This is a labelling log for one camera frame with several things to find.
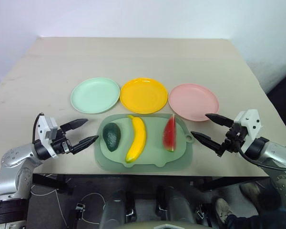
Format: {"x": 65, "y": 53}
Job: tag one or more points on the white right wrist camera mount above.
{"x": 250, "y": 121}

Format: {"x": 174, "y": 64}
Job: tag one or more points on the green pig-shaped silicone mat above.
{"x": 155, "y": 148}

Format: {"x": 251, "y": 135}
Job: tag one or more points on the yellow plate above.
{"x": 143, "y": 95}

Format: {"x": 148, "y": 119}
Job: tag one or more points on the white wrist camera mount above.
{"x": 250, "y": 121}
{"x": 44, "y": 127}

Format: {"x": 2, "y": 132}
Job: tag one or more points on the pink plate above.
{"x": 193, "y": 101}

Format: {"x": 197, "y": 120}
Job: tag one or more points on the yellow banana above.
{"x": 137, "y": 140}

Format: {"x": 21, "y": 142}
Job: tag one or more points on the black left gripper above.
{"x": 60, "y": 144}

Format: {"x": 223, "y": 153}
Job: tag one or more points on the beige worn shoe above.
{"x": 223, "y": 211}
{"x": 250, "y": 192}

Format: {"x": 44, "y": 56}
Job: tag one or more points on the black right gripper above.
{"x": 236, "y": 137}

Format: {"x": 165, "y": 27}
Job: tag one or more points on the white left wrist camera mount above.
{"x": 44, "y": 127}

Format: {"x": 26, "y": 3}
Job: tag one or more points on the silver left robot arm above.
{"x": 13, "y": 162}

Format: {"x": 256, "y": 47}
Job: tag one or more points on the black table frame bar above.
{"x": 51, "y": 182}
{"x": 228, "y": 182}

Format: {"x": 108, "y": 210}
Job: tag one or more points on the dark blue trouser leg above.
{"x": 255, "y": 221}

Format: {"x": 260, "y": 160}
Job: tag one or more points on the dark green avocado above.
{"x": 111, "y": 137}

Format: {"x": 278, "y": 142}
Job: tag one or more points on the red watermelon slice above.
{"x": 169, "y": 134}

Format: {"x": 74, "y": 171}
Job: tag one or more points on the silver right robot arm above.
{"x": 274, "y": 155}

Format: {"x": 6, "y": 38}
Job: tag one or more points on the dark grey rounded leg shape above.
{"x": 116, "y": 207}
{"x": 176, "y": 205}

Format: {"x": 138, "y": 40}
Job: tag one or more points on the mint green plate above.
{"x": 95, "y": 95}

